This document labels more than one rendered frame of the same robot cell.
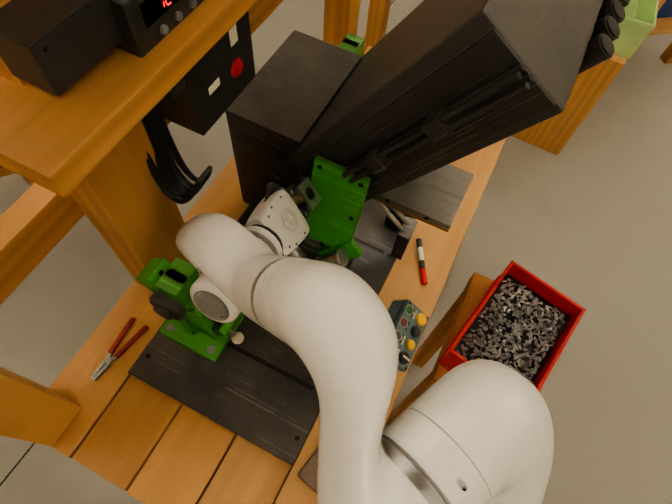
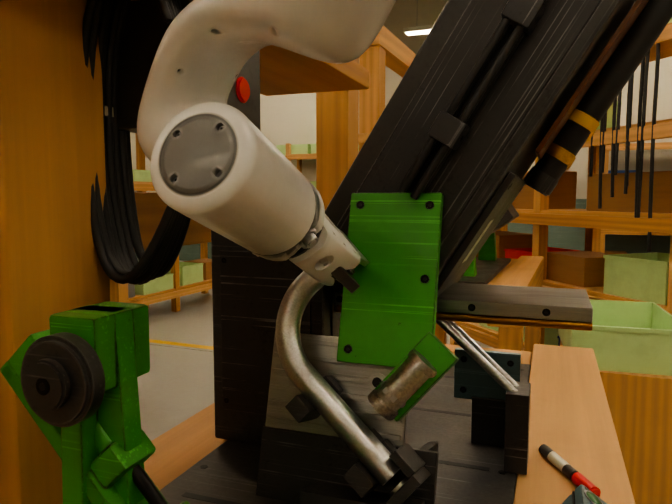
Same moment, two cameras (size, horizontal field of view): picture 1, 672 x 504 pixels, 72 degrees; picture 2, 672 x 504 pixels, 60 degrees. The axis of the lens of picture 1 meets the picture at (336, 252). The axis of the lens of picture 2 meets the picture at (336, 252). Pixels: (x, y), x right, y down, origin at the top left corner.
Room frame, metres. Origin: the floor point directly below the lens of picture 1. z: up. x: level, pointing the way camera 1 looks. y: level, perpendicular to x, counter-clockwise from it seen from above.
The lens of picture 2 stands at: (-0.16, 0.08, 1.27)
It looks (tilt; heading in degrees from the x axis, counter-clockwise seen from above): 5 degrees down; 1
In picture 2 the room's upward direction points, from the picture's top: straight up
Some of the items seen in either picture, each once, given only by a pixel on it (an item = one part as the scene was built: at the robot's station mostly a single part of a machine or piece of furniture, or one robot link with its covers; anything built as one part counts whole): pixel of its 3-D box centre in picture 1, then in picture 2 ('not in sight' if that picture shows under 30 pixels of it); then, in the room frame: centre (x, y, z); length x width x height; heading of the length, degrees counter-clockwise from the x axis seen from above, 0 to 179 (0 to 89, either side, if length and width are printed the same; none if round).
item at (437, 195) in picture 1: (382, 169); (446, 300); (0.69, -0.08, 1.11); 0.39 x 0.16 x 0.03; 70
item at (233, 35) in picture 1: (195, 58); (191, 77); (0.62, 0.27, 1.42); 0.17 x 0.12 x 0.15; 160
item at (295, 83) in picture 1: (297, 135); (306, 315); (0.80, 0.13, 1.07); 0.30 x 0.18 x 0.34; 160
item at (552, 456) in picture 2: (421, 261); (567, 469); (0.58, -0.22, 0.91); 0.13 x 0.02 x 0.02; 8
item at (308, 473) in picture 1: (327, 467); not in sight; (0.07, -0.04, 0.91); 0.10 x 0.08 x 0.03; 147
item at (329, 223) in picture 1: (340, 197); (396, 274); (0.56, 0.01, 1.17); 0.13 x 0.12 x 0.20; 160
